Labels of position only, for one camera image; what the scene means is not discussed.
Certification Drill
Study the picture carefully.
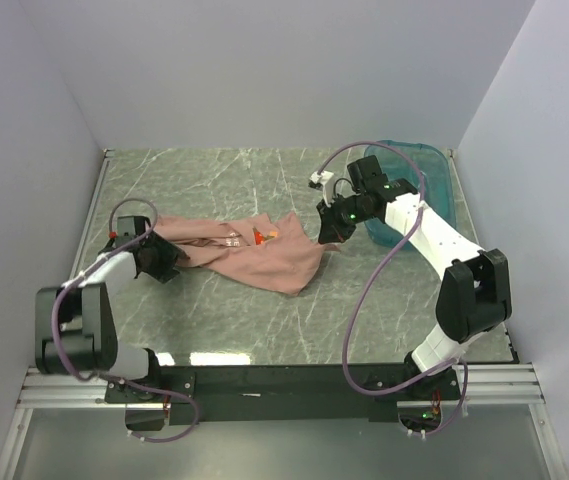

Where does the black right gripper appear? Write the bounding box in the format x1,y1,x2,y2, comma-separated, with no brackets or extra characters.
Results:
317,192,375,244

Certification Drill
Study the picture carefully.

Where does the pink t shirt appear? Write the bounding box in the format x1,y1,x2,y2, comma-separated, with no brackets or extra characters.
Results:
154,212,338,296

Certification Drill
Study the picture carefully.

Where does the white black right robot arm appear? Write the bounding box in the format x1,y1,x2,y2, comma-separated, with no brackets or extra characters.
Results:
309,172,512,399

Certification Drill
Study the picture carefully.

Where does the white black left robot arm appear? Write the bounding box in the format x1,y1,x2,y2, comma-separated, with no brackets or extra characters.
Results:
35,215,189,402

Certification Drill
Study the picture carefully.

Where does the teal transparent plastic bin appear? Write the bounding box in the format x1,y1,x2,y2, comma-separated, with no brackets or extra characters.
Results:
362,139,458,249

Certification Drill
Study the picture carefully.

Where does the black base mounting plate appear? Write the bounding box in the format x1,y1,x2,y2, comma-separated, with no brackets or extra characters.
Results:
104,363,460,431

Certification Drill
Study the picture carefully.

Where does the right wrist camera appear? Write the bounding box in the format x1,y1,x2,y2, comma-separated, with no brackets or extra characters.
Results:
308,170,338,206

